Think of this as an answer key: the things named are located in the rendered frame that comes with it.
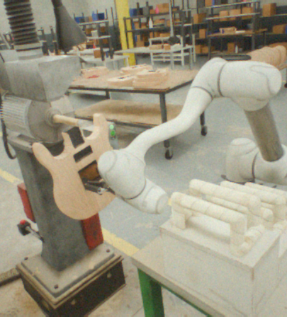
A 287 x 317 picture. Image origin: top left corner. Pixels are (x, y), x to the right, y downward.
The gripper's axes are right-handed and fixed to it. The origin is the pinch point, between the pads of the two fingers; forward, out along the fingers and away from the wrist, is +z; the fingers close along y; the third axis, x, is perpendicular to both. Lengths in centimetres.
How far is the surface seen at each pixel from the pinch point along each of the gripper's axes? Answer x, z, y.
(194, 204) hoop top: 17, -65, -10
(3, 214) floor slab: -103, 200, -4
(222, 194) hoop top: 15, -68, -2
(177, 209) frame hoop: 14, -60, -11
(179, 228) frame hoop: 8, -60, -12
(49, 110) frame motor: 23.8, 29.8, 7.3
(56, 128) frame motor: 14.1, 30.3, 7.2
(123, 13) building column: -31, 746, 697
